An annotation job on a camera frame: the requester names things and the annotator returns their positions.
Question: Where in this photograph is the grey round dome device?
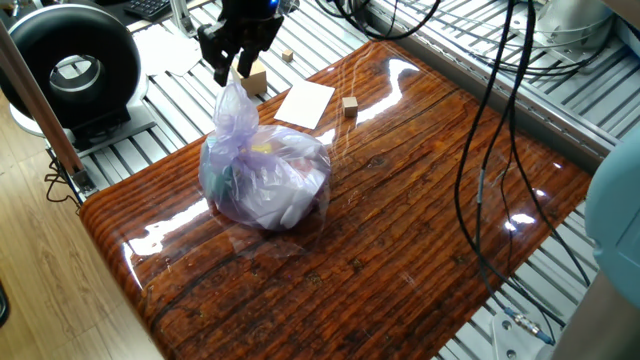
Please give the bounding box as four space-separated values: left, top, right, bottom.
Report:
524 0 617 69

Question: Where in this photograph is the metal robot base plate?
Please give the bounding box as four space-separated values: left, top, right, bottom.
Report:
489 310 551 360

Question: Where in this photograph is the white paper sheet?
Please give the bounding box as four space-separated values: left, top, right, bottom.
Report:
132 23 204 77

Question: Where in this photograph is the glossy wood-grain board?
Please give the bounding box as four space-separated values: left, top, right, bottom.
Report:
79 39 594 360

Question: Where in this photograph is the black hanging cable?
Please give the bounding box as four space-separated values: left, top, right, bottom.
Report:
499 0 592 289

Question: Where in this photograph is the aluminium profile rail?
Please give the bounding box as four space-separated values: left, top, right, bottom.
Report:
362 0 621 174

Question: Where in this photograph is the black cable with grey tag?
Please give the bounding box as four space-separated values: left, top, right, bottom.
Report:
452 0 569 331

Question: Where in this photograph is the purple translucent plastic bag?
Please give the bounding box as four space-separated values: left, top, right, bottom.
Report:
198 68 333 232

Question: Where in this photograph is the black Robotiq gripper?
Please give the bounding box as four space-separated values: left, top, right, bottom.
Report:
197 0 286 87

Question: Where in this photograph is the white paper card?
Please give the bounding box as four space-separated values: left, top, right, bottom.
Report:
273 78 337 131

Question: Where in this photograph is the metal upright bracket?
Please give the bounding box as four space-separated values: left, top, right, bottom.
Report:
168 0 199 39

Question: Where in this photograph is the large wooden block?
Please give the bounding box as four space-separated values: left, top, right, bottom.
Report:
230 57 269 99

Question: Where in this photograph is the black ring-shaped device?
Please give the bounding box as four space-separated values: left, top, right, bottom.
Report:
0 3 157 157

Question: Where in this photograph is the brown wooden post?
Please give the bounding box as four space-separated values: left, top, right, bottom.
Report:
0 19 99 199

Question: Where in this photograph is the blue metal cable connector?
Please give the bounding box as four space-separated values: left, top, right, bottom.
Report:
503 307 556 346

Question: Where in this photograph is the thin black floor cable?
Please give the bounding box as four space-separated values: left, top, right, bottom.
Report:
43 152 84 214

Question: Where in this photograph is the black computer keyboard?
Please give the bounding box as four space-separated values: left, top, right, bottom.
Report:
123 0 174 22

